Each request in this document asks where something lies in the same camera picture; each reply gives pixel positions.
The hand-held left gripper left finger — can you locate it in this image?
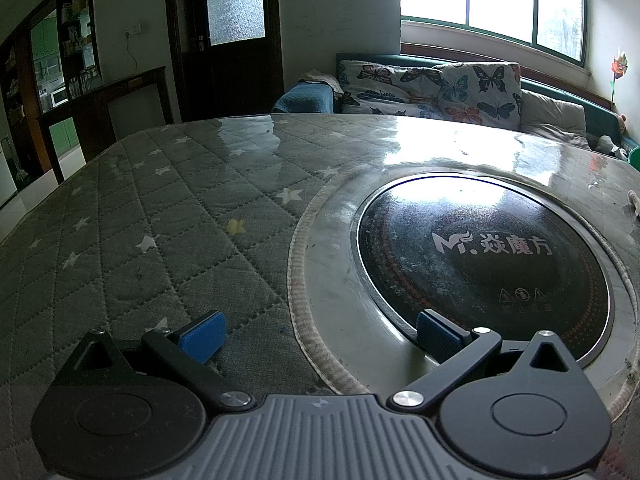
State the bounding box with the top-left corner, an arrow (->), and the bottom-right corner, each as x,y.
47,310 -> 256,413

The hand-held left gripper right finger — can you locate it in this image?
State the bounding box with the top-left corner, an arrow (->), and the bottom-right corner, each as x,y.
387,309 -> 593,416

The round black induction cooker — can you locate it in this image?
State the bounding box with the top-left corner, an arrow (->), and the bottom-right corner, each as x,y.
356,175 -> 614,367

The beige cushion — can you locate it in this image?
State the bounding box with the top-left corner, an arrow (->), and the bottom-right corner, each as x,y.
520,90 -> 589,149

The butterfly print pillow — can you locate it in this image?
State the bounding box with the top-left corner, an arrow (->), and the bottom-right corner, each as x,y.
439,61 -> 522,127
337,60 -> 447,119

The dark wooden cabinet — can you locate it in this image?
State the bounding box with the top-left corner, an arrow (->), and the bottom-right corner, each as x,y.
0,0 -> 174,187

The grey stuffed toy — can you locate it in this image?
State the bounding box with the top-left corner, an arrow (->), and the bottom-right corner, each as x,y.
595,135 -> 629,162

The white refrigerator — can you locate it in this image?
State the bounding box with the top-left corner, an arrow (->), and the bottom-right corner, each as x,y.
0,147 -> 19,207

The dark wooden door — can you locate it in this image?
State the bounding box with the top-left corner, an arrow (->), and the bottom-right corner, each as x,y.
165,0 -> 286,124

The teal sofa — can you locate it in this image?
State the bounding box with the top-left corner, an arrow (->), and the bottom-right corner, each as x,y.
272,52 -> 640,162

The white towel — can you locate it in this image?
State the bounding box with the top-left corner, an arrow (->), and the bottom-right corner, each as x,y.
299,69 -> 344,94

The colourful pinwheel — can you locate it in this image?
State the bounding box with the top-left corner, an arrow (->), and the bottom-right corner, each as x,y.
607,50 -> 631,112

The wall socket with cable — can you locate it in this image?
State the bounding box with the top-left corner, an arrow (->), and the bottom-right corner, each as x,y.
122,24 -> 142,71

